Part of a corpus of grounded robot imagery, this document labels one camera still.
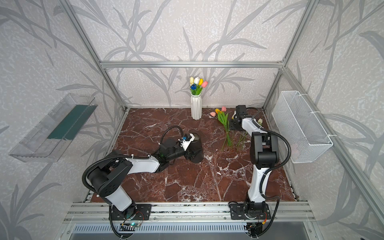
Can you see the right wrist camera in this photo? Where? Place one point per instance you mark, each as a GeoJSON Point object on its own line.
{"type": "Point", "coordinates": [241, 112]}

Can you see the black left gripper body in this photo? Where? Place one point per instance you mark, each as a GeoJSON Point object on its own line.
{"type": "Point", "coordinates": [194, 147]}

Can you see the aluminium frame profile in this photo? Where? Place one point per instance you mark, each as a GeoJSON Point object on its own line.
{"type": "Point", "coordinates": [361, 181]}

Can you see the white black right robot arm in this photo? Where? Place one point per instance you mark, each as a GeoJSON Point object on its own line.
{"type": "Point", "coordinates": [264, 155]}

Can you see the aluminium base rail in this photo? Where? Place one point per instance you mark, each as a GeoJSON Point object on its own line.
{"type": "Point", "coordinates": [183, 212]}

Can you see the tulip bunch on table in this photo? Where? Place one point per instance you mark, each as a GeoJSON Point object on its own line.
{"type": "Point", "coordinates": [222, 116]}

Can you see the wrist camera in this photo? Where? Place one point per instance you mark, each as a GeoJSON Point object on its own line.
{"type": "Point", "coordinates": [241, 112]}
{"type": "Point", "coordinates": [186, 140]}

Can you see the black cylindrical vase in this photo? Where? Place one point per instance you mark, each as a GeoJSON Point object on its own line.
{"type": "Point", "coordinates": [196, 148]}

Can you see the clear plastic wall shelf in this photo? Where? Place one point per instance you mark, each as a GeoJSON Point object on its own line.
{"type": "Point", "coordinates": [49, 139]}

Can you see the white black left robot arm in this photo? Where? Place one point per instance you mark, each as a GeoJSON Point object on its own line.
{"type": "Point", "coordinates": [105, 177]}

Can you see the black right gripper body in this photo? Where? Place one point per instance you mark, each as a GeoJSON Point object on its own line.
{"type": "Point", "coordinates": [235, 124]}

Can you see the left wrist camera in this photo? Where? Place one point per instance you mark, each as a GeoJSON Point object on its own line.
{"type": "Point", "coordinates": [186, 140]}

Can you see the white ribbed ceramic vase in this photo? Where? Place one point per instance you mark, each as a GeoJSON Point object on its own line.
{"type": "Point", "coordinates": [196, 106]}

